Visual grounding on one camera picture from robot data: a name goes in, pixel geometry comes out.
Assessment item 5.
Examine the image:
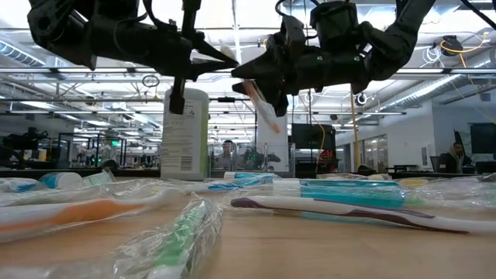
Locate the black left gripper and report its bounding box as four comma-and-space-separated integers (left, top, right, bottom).
92, 0, 240, 115

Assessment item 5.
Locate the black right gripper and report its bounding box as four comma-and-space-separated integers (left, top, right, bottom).
230, 15, 372, 118

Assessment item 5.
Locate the orange toothbrush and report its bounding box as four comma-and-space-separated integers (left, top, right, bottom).
0, 191, 174, 243
216, 38, 283, 135
397, 177, 430, 188

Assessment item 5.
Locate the blue toothbrush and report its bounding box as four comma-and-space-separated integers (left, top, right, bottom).
272, 177, 429, 211
207, 172, 281, 193

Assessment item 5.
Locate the purple toothbrush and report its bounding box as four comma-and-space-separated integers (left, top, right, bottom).
229, 195, 496, 236

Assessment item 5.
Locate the green toothbrush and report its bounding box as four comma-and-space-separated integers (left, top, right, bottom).
112, 196, 226, 279
402, 181, 496, 210

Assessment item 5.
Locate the white pillar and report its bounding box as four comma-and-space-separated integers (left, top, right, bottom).
255, 112, 290, 172

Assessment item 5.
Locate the black monitor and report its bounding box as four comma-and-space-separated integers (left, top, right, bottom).
469, 122, 496, 155
291, 122, 337, 151

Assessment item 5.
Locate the clear acrylic organizer box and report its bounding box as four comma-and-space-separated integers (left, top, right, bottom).
208, 142, 297, 175

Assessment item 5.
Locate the person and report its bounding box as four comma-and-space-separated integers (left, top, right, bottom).
437, 141, 473, 174
215, 139, 243, 171

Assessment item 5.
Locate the white disinfecting wipes canister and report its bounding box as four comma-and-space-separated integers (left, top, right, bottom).
160, 87, 211, 181

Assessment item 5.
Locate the black overhead device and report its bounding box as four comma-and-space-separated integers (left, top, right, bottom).
440, 34, 465, 58

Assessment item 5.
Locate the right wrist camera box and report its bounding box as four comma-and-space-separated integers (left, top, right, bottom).
308, 1, 360, 46

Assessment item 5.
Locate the yellow hanging cable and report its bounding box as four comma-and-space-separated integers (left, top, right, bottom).
350, 83, 362, 172

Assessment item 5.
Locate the black aluminium table frame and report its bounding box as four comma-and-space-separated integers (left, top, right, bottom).
0, 166, 496, 180

